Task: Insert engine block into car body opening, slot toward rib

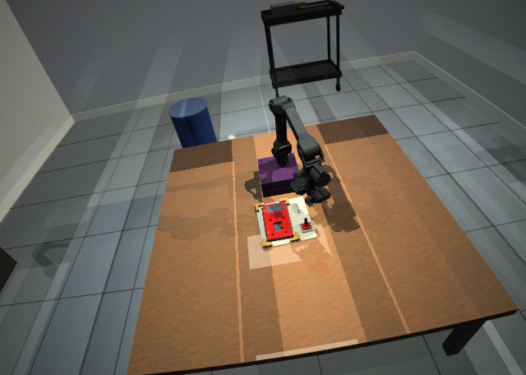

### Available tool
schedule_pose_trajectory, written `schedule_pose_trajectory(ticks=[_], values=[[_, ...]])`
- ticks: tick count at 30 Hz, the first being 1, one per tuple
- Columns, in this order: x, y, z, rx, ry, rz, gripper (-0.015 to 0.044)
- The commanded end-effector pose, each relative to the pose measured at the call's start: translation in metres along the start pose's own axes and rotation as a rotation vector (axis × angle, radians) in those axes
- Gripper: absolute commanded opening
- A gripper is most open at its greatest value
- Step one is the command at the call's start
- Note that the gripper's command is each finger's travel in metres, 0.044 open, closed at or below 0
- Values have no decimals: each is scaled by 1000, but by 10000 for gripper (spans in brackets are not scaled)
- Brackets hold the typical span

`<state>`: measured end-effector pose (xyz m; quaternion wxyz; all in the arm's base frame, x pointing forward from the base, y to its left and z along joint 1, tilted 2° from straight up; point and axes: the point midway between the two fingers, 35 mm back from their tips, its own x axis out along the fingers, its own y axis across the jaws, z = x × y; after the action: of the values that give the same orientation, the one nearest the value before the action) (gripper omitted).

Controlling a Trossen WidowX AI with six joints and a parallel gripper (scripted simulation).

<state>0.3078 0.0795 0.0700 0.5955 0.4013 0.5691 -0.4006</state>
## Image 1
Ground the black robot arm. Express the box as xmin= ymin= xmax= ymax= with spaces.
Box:
xmin=269 ymin=95 xmax=331 ymax=196

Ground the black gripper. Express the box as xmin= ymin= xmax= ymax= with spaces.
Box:
xmin=293 ymin=169 xmax=331 ymax=203

